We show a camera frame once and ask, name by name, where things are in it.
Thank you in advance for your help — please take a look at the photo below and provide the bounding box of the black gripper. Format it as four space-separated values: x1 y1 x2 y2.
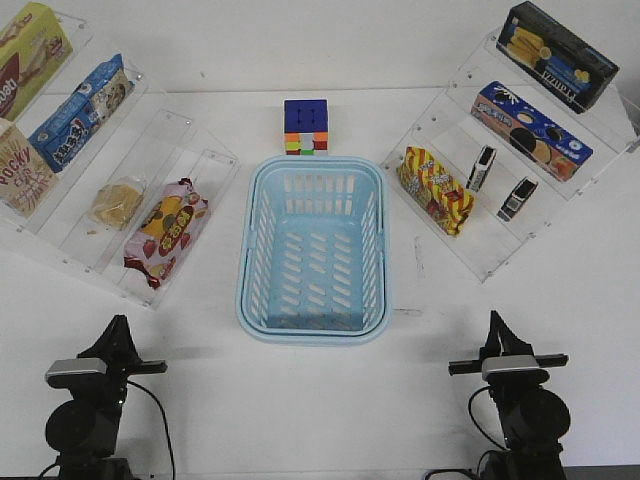
75 314 168 405
447 310 569 387

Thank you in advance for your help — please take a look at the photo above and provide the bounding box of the bread slice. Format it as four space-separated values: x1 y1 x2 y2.
88 176 146 231

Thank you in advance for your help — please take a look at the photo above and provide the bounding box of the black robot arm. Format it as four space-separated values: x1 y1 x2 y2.
448 310 571 479
45 314 167 479

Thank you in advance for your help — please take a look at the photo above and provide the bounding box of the black white tissue pack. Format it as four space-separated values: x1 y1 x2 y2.
466 145 497 192

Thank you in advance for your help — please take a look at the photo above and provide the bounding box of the light blue plastic basket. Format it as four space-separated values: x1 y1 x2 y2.
236 156 391 345

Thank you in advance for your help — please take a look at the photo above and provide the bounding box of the pink strawberry snack bag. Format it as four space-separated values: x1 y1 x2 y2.
123 177 210 289

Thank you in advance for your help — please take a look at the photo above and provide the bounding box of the clear acrylic left shelf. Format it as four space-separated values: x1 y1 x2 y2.
1 11 240 307

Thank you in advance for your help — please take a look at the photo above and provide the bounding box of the clear acrylic shelf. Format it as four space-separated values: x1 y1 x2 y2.
382 31 639 281
1 11 240 307

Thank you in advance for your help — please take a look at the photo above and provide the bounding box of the Pocky biscuit stick box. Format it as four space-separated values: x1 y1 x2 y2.
1 118 58 218

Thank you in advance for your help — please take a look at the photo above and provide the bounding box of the red yellow striped snack bag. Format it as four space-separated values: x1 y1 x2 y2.
396 146 475 237

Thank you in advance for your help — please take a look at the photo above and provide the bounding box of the blue orange cookie box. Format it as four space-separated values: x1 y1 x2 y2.
471 81 593 182

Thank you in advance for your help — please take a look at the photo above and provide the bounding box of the clear acrylic right shelf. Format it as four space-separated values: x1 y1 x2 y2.
382 31 639 281

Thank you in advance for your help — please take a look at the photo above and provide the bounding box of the blue cookie bag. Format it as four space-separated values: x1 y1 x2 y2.
28 53 134 173

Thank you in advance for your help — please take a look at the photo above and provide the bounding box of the black blue cracker box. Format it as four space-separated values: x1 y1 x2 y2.
496 1 619 114

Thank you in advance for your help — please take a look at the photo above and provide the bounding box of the multicolour puzzle cube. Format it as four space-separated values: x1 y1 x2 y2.
284 99 329 155

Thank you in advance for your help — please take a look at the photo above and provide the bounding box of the yellow-green snack box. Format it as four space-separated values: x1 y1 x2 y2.
1 2 73 121

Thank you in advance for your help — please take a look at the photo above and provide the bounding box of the right black cable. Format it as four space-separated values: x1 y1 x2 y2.
424 387 509 480

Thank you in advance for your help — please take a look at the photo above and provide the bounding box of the black cable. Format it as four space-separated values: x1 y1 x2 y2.
38 379 176 480
424 387 509 480

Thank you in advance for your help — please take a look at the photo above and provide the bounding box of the left black cable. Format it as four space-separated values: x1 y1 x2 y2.
38 379 176 480

